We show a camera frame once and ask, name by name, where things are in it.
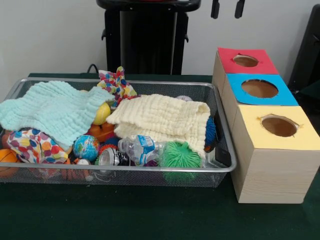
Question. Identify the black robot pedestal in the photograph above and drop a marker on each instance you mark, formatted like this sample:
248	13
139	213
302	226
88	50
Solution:
112	37

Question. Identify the black chair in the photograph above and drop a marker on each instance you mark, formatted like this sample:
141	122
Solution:
310	50

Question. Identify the dark green table cloth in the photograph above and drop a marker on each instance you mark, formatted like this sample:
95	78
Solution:
125	212

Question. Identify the wooden three-hole box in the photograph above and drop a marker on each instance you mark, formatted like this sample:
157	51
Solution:
275	170

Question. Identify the cream white cloth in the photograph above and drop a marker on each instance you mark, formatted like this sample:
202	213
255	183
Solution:
155	112

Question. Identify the polka dot cloth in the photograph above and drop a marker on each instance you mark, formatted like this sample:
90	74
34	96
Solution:
32	147
117	82

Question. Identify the green spiky ball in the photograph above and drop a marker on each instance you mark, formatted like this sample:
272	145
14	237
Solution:
177	155

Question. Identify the silver mesh bin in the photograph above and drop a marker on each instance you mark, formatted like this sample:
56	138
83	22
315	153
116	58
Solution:
175	176

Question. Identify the mint green cloth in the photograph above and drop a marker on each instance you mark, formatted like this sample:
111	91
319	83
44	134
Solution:
50	110

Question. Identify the globe print ball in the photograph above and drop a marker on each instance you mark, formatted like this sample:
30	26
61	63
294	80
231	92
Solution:
86	147

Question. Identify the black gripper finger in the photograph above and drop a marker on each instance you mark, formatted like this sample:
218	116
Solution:
239	8
215	8

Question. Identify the crushed clear plastic bottle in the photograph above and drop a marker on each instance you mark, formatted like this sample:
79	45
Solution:
140	147

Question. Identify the yellow ball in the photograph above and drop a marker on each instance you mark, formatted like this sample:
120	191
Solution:
102	113

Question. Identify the small orange basketball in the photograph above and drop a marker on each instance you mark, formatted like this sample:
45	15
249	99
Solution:
7	157

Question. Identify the crushed silver can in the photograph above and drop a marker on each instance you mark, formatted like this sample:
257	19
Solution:
108	156

